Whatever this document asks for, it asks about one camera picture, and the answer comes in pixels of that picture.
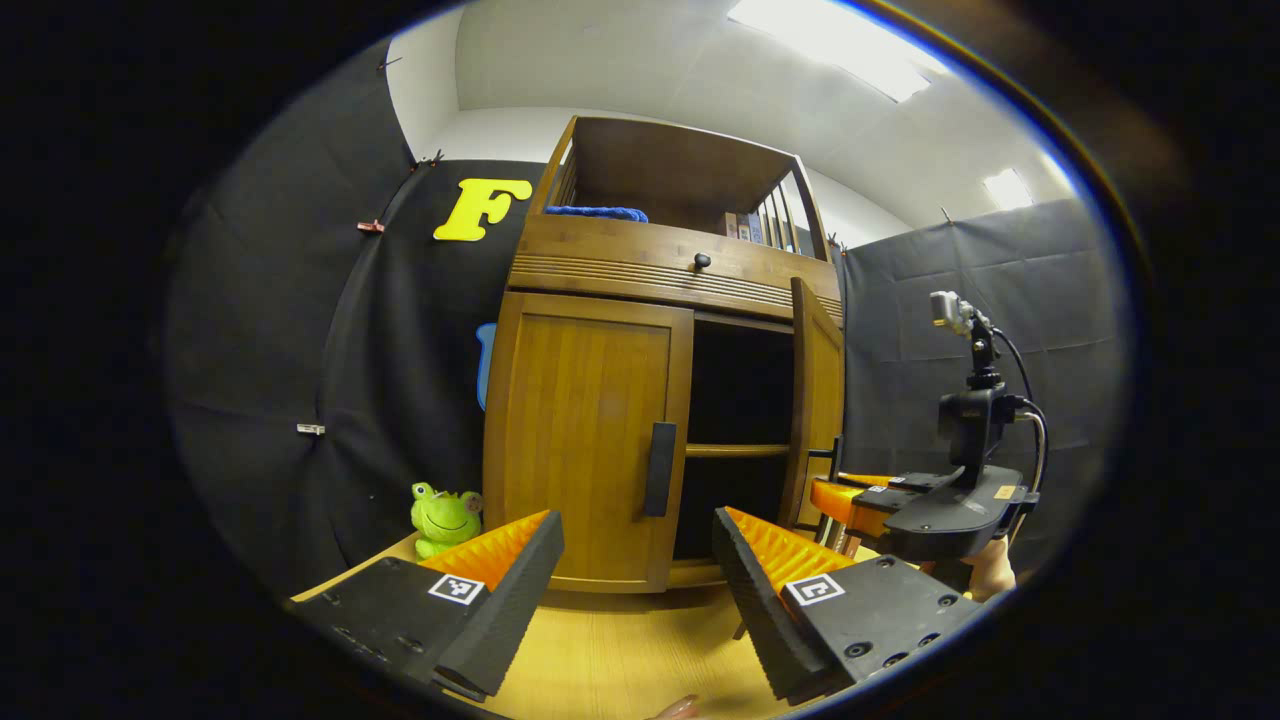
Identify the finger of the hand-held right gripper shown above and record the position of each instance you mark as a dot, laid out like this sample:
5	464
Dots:
915	480
845	505

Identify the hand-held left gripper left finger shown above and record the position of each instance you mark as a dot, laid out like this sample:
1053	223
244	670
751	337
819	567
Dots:
500	610

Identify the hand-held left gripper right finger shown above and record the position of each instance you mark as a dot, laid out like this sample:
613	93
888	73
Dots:
760	600

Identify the wooden shoe cabinet door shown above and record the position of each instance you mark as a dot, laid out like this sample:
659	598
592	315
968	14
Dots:
812	380
580	430

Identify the wooden double-door shoe cabinet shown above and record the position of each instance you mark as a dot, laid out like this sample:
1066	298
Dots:
680	165

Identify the wooden inner cabinet shelf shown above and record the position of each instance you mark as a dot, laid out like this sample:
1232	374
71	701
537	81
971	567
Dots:
735	450

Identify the wooden cabinet drawer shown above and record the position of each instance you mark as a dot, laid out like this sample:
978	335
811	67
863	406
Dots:
620	250

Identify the green frog plush toy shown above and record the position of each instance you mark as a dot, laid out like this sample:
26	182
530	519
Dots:
445	518

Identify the small ceiling light panel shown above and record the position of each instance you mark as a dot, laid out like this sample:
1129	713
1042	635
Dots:
1008	188

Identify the blue cloth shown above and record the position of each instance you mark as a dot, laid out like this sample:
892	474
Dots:
595	213

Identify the large ceiling light panel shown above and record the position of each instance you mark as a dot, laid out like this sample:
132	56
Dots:
840	40

